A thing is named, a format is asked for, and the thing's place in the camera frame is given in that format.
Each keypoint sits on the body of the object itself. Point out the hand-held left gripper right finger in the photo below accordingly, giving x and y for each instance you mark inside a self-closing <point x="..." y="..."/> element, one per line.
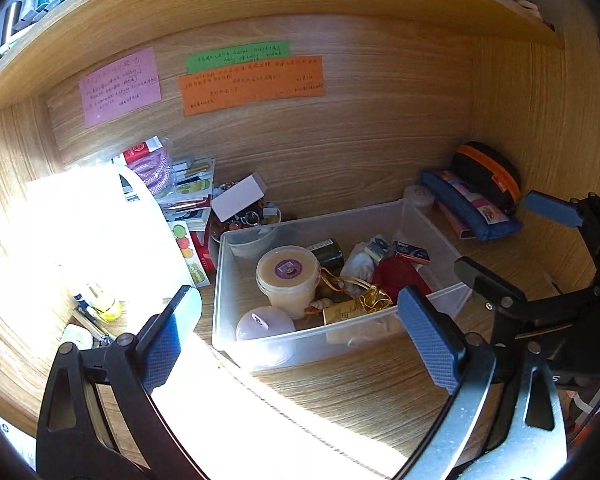
<point x="430" y="335"/>

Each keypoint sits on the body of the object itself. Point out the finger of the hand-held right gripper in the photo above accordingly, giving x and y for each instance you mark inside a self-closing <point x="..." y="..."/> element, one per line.
<point x="510" y="315"/>
<point x="550" y="210"/>

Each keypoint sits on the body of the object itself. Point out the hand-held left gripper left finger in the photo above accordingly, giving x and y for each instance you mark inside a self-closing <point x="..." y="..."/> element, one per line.
<point x="162" y="355"/>

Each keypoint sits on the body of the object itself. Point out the red cloth pouch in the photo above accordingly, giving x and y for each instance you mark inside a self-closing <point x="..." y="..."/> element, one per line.
<point x="397" y="275"/>

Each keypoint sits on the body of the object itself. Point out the clear plastic storage bin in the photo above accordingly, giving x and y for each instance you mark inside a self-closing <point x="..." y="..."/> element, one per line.
<point x="220" y="310"/>

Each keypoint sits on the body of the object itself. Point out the small blue box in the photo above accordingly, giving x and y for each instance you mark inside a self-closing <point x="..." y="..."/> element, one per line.
<point x="412" y="253"/>

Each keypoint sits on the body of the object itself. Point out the small blue yellow packet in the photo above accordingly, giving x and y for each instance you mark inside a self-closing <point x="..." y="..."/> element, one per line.
<point x="378" y="247"/>

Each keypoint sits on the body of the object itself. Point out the white plastic jar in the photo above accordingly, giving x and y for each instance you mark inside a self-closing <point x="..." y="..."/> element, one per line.
<point x="280" y="295"/>

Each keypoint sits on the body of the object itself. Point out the wooden desktop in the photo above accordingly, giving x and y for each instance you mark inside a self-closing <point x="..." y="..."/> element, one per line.
<point x="340" y="395"/>

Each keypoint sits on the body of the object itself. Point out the pens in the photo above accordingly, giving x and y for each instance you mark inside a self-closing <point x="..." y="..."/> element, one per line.
<point x="92" y="327"/>

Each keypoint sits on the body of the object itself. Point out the blue pencil case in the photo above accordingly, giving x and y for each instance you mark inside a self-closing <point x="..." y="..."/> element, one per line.
<point x="470" y="215"/>

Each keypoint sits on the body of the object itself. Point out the black pouch orange zipper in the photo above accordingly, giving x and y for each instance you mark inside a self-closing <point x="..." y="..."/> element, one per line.
<point x="480" y="165"/>

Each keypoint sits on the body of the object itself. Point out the pale green case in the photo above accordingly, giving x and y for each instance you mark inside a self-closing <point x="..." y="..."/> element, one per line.
<point x="76" y="337"/>

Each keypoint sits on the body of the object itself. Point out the pink wallet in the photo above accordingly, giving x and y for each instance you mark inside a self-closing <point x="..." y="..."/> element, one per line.
<point x="455" y="225"/>

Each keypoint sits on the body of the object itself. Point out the pale purple round lamp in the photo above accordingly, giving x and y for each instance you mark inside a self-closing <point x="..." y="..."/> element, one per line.
<point x="265" y="327"/>

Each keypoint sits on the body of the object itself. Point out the red box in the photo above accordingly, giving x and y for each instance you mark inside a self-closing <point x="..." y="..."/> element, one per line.
<point x="205" y="250"/>

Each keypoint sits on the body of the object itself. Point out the fruit sticker sheet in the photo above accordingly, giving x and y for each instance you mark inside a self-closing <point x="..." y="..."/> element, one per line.
<point x="182" y="242"/>

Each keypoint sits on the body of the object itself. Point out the white round container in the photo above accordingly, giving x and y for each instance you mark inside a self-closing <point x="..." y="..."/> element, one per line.
<point x="419" y="197"/>

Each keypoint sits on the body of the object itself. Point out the white paper bag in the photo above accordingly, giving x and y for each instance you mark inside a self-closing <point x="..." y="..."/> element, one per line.
<point x="105" y="220"/>

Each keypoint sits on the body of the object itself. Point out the stack of cards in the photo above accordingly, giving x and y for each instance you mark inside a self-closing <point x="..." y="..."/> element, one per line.
<point x="190" y="185"/>

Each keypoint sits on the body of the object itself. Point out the white bowl of trinkets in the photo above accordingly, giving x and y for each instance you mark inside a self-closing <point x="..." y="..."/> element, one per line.
<point x="267" y="215"/>

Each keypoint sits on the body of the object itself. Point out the small white box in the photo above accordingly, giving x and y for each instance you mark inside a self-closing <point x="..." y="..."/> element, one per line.
<point x="237" y="195"/>

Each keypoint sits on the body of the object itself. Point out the pink paper note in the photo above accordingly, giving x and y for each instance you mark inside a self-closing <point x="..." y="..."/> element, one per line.
<point x="120" y="87"/>

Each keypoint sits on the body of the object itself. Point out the orange paper note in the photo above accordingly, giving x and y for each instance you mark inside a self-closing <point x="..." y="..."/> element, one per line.
<point x="250" y="85"/>

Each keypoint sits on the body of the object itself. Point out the green paper note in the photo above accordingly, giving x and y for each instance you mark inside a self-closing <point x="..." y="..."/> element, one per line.
<point x="237" y="57"/>

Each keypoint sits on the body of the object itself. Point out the silver cylinder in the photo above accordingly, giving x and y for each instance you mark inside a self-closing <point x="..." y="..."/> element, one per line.
<point x="12" y="27"/>

